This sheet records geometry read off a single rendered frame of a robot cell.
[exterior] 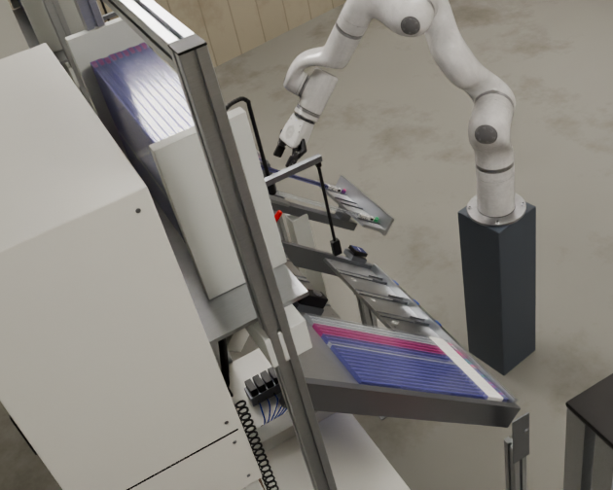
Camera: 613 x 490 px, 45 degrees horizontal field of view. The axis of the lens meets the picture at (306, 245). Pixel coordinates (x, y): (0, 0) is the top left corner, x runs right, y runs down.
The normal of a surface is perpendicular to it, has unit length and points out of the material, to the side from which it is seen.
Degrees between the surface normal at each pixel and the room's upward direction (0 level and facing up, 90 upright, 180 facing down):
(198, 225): 90
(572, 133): 0
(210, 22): 90
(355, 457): 0
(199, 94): 90
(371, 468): 0
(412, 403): 90
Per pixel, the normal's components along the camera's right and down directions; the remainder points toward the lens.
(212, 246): 0.46, 0.49
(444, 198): -0.19, -0.76
